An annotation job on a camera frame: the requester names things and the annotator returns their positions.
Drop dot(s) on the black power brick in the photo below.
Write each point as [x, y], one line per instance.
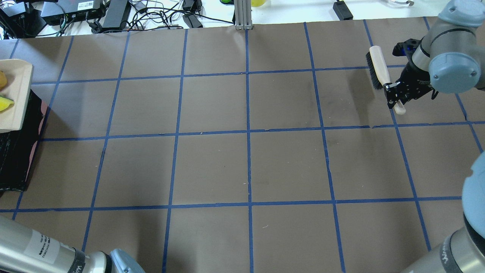
[116, 15]

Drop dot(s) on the cream plastic dustpan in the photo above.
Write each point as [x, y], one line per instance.
[19, 75]

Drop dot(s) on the black power adapter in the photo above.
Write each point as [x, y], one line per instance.
[342, 11]

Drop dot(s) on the cream hand brush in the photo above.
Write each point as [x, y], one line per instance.
[379, 73]

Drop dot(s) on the yellow potato toy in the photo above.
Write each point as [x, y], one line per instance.
[3, 80]

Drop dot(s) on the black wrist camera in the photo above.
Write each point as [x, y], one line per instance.
[406, 48]

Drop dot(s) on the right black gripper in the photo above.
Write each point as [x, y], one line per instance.
[413, 76]

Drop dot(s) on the aluminium frame post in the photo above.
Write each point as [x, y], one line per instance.
[243, 16]

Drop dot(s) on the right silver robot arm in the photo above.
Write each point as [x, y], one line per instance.
[446, 60]

